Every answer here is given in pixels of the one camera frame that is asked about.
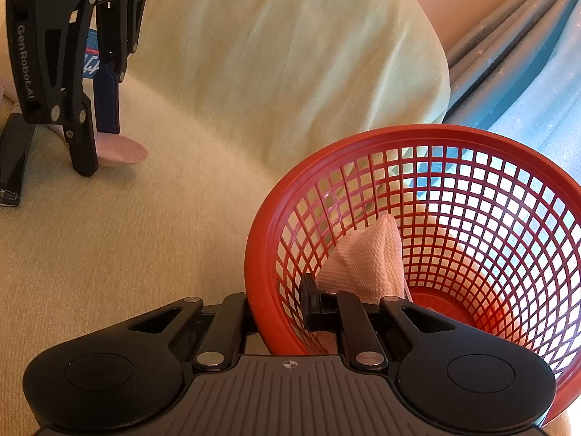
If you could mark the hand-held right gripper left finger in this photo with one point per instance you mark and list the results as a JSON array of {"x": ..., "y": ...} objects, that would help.
[{"x": 229, "y": 322}]

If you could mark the black lighter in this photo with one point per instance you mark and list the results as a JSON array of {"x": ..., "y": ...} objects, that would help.
[{"x": 16, "y": 159}]

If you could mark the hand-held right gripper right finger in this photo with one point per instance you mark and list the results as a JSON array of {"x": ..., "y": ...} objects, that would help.
[{"x": 312, "y": 311}]

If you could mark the blue star-print curtain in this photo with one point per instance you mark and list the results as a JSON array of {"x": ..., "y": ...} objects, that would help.
[{"x": 544, "y": 77}]

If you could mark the pink woven cloth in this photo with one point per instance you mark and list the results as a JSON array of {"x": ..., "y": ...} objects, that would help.
[{"x": 363, "y": 259}]

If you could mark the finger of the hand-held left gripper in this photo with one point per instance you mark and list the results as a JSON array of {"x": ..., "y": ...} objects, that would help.
[
  {"x": 109, "y": 100},
  {"x": 84, "y": 145}
]

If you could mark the clear box with blue label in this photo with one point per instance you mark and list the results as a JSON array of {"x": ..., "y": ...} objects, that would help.
[{"x": 90, "y": 61}]

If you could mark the red plastic mesh basket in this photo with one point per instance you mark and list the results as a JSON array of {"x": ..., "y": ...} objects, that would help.
[{"x": 263, "y": 245}]

